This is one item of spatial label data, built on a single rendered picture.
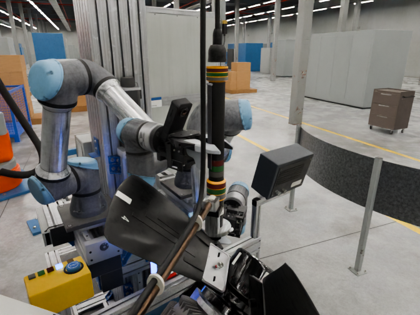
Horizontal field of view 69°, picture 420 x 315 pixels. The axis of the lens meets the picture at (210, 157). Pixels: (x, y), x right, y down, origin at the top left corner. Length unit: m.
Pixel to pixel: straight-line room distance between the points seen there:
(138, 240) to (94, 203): 0.80
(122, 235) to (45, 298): 0.50
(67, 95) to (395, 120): 6.92
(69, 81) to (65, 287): 0.59
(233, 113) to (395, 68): 10.23
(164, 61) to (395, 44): 9.11
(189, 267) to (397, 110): 6.99
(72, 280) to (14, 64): 7.71
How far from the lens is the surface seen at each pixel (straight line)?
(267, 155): 1.36
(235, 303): 0.70
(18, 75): 8.54
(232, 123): 1.11
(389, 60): 10.94
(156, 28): 2.60
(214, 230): 0.69
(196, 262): 0.64
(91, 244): 1.28
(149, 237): 0.59
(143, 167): 0.85
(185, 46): 2.73
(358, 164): 2.58
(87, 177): 1.31
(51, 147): 1.15
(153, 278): 0.44
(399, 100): 7.40
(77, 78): 1.05
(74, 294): 1.04
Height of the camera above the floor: 1.68
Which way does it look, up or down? 19 degrees down
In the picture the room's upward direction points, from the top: straight up
